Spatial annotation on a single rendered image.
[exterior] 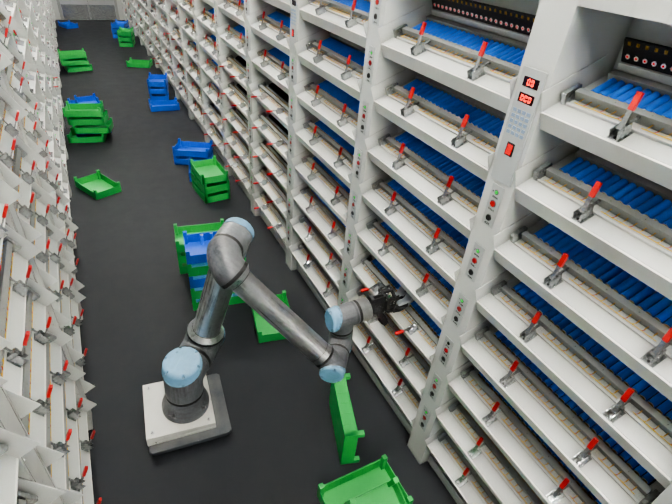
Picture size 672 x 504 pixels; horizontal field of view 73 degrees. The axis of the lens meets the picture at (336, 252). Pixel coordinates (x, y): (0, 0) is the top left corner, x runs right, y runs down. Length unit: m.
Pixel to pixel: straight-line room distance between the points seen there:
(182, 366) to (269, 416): 0.49
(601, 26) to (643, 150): 0.31
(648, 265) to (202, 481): 1.67
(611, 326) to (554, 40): 0.64
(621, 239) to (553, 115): 0.31
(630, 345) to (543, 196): 0.38
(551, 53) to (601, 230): 0.40
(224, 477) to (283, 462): 0.23
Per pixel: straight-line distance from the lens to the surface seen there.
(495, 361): 1.53
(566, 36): 1.15
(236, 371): 2.33
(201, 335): 1.95
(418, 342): 1.79
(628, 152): 1.07
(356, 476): 2.03
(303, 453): 2.07
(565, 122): 1.14
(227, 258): 1.49
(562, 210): 1.18
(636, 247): 1.12
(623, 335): 1.19
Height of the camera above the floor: 1.78
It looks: 35 degrees down
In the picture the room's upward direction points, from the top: 6 degrees clockwise
